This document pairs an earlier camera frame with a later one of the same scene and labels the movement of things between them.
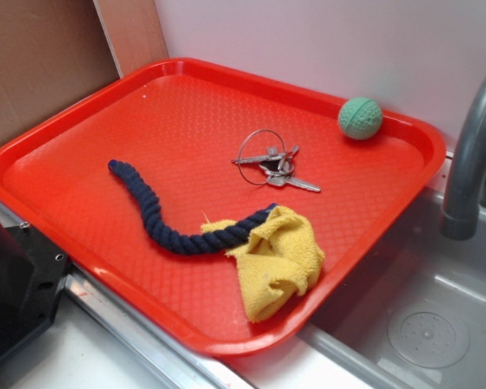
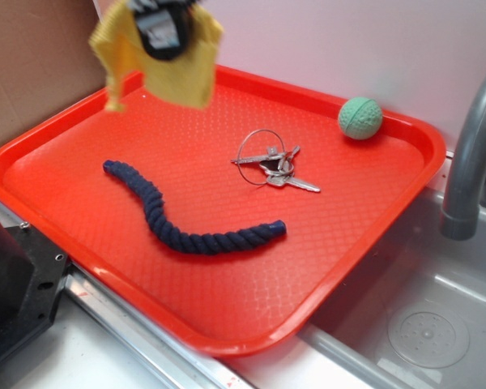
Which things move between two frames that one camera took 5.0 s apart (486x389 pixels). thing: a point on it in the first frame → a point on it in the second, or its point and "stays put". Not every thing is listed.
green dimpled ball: (360, 118) stays put
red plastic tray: (211, 206) stays put
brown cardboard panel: (40, 55) stays put
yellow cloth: (280, 259) → (184, 79)
